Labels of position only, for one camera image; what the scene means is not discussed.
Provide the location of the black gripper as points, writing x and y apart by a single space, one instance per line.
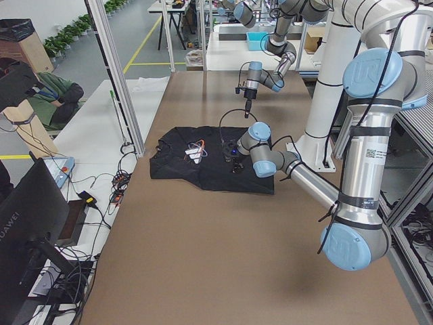
249 93
235 158

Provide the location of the black graphic t-shirt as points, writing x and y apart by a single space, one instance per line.
213 172

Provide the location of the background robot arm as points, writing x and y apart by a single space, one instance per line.
243 11

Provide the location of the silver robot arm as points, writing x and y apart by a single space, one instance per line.
278 45
380 83

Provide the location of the blue plastic bin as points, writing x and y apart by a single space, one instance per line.
257 41

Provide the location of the white folded garment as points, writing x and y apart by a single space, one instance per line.
151 84

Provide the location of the orange black usb hub far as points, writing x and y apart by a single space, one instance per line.
121 179

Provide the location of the orange black usb hub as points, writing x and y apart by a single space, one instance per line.
116 198
121 179

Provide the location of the orange black usb hub near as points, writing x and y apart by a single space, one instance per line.
116 198

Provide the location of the black power adapter yellow label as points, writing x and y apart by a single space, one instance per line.
88 198

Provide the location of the teach pendant with red button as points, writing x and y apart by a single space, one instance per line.
60 168

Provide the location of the seated person in green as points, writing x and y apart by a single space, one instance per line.
56 100

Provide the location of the black huawei monitor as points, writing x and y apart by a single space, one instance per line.
32 218

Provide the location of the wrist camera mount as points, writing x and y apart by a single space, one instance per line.
239 90
229 150

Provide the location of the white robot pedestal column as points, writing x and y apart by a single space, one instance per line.
346 20

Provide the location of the aluminium frame post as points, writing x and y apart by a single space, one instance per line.
103 33

